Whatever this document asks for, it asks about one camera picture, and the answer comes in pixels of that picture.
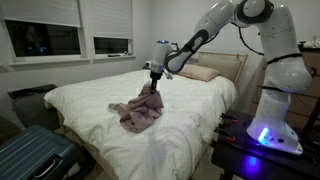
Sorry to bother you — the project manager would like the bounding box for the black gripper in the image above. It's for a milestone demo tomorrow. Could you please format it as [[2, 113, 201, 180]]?
[[149, 70, 163, 94]]

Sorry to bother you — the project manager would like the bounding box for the mauve button-up shirt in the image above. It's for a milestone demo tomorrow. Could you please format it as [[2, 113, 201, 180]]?
[[107, 83, 165, 134]]

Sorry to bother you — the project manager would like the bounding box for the white bed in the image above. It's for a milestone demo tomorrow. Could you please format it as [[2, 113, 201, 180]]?
[[43, 68, 238, 180]]

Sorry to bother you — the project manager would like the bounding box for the beige pillow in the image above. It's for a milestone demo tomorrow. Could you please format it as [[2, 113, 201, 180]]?
[[176, 63, 222, 83]]

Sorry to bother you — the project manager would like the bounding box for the small dark window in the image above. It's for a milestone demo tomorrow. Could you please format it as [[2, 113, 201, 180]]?
[[93, 36, 130, 56]]

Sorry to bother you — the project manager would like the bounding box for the beige padded wooden headboard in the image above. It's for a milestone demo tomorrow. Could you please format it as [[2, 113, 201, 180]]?
[[186, 50, 249, 86]]

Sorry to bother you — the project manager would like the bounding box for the narrow white roller blind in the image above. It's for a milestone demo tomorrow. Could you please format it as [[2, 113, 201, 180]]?
[[87, 0, 134, 40]]

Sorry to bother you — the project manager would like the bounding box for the beige bed base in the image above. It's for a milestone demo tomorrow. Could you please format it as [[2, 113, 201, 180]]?
[[54, 111, 119, 180]]

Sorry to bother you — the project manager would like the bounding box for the large dark window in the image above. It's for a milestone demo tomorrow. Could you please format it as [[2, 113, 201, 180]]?
[[3, 19, 82, 58]]

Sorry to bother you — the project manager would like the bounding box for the black storage bin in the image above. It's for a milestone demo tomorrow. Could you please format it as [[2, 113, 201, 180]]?
[[7, 84, 61, 131]]

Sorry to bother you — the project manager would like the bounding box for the black robot table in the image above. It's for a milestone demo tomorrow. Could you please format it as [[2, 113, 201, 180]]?
[[210, 109, 320, 180]]

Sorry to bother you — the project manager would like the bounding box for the wide white roller blind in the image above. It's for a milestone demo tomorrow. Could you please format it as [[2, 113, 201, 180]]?
[[0, 0, 82, 28]]

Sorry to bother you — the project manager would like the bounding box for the blue ribbed hard suitcase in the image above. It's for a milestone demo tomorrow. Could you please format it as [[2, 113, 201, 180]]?
[[0, 124, 84, 180]]

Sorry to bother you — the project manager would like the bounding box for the black tripod leg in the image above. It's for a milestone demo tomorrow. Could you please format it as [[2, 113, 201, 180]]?
[[301, 97, 320, 134]]

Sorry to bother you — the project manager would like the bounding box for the wooden dresser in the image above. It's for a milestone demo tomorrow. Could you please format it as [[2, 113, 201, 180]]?
[[249, 46, 320, 131]]

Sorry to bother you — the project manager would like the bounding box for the white clutter on dresser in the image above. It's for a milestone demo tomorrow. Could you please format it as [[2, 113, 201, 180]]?
[[304, 37, 320, 49]]

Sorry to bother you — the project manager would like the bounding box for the red-handled clamp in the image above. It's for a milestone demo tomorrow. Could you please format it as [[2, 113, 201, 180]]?
[[213, 127, 236, 144], [219, 113, 239, 124]]

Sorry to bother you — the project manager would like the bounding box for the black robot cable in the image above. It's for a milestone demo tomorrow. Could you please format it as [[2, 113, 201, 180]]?
[[229, 21, 318, 96]]

